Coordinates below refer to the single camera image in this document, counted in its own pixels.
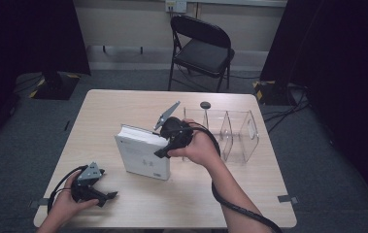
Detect black floor cables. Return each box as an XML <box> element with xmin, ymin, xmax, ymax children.
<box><xmin>262</xmin><ymin>83</ymin><xmax>313</xmax><ymax>134</ymax></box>

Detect person's left hand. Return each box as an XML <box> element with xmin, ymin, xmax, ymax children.
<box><xmin>52</xmin><ymin>171</ymin><xmax>99</xmax><ymax>224</ymax></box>

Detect grey tape piece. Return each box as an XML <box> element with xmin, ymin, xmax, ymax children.
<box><xmin>277</xmin><ymin>194</ymin><xmax>299</xmax><ymax>205</ymax></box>
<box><xmin>29</xmin><ymin>197</ymin><xmax>51</xmax><ymax>209</ymax></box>

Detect thick white book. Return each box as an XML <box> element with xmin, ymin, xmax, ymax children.
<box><xmin>114</xmin><ymin>123</ymin><xmax>172</xmax><ymax>182</ymax></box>

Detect black folding chair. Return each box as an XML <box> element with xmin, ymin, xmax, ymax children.
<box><xmin>167</xmin><ymin>15</ymin><xmax>236</xmax><ymax>93</ymax></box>

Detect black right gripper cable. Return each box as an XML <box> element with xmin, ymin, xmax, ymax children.
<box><xmin>181</xmin><ymin>121</ymin><xmax>284</xmax><ymax>233</ymax></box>

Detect black stand base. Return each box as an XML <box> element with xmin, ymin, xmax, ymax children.
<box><xmin>252</xmin><ymin>79</ymin><xmax>304</xmax><ymax>107</ymax></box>
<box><xmin>28</xmin><ymin>71</ymin><xmax>82</xmax><ymax>101</ymax></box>

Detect clear acrylic book rack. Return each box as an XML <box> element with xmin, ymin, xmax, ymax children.
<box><xmin>183</xmin><ymin>107</ymin><xmax>260</xmax><ymax>164</ymax></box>

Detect black curtain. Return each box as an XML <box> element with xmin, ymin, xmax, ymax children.
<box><xmin>260</xmin><ymin>0</ymin><xmax>368</xmax><ymax>208</ymax></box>
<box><xmin>0</xmin><ymin>0</ymin><xmax>91</xmax><ymax>151</ymax></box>

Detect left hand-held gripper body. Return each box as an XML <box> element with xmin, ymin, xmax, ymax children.
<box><xmin>70</xmin><ymin>161</ymin><xmax>106</xmax><ymax>203</ymax></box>

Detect person's right hand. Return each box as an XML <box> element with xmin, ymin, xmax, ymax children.
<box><xmin>168</xmin><ymin>118</ymin><xmax>221</xmax><ymax>168</ymax></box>

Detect white wall socket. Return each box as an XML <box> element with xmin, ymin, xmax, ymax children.
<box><xmin>165</xmin><ymin>0</ymin><xmax>188</xmax><ymax>15</ymax></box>

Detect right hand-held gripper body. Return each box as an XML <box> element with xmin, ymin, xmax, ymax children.
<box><xmin>152</xmin><ymin>100</ymin><xmax>194</xmax><ymax>150</ymax></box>

